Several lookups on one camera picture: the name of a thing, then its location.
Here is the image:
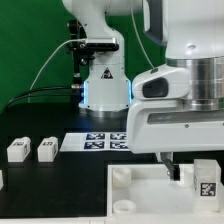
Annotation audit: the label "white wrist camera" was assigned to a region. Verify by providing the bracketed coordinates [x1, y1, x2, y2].
[132, 65, 191, 100]

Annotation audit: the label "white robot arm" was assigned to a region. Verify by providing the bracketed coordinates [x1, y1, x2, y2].
[62, 0, 224, 165]

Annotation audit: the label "white tag sheet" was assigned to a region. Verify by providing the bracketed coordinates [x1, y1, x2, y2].
[60, 132, 128, 152]

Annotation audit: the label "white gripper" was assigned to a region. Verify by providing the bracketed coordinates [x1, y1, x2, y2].
[126, 100, 224, 181]

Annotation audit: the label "white cable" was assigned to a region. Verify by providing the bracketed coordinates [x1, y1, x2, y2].
[27, 38, 88, 103]

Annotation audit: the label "white square table top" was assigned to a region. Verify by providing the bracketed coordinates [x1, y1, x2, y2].
[107, 163, 224, 224]

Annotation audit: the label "black cables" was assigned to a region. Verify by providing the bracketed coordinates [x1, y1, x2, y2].
[0, 85, 83, 114]

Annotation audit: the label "white block left edge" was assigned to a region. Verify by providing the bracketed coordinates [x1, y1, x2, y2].
[0, 170, 4, 191]

